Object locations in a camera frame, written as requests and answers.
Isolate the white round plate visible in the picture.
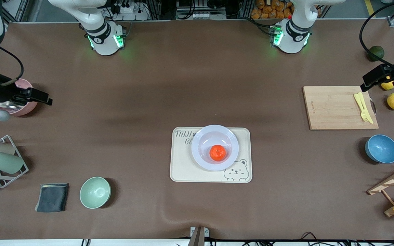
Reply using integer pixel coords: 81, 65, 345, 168
191, 125, 239, 171

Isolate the orange mandarin fruit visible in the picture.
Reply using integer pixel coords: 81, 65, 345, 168
210, 145, 226, 162

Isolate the pink bowl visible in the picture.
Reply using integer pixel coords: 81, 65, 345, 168
0, 79, 38, 117

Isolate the metal scoop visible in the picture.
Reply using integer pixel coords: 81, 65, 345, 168
0, 101, 25, 110

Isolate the dark green lime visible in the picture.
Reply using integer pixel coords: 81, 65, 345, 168
369, 45, 385, 62

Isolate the wooden cutting board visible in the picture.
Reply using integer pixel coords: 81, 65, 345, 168
302, 86, 379, 131

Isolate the blue bowl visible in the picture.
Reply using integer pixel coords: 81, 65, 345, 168
365, 135, 394, 164

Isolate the pale green cup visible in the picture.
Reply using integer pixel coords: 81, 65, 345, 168
0, 152, 24, 174

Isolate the brown table cover mat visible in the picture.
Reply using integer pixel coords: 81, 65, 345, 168
0, 19, 394, 240

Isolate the wooden drying rack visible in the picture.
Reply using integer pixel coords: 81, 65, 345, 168
367, 161, 394, 217

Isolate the dark grey folded cloth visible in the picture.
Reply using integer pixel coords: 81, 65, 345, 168
35, 183, 69, 213

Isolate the pale green bowl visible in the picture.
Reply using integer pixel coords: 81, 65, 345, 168
80, 177, 111, 209

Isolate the pile of orange bread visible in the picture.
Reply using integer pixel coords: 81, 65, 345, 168
251, 0, 295, 20

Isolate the beige tray with bear print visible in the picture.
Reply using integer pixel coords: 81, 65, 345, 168
170, 127, 253, 183

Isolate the white power strip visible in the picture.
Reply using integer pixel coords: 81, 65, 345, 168
193, 11, 219, 19

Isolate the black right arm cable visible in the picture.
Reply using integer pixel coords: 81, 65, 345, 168
0, 46, 24, 86

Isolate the grey wire cup rack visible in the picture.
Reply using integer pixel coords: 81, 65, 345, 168
0, 135, 29, 188

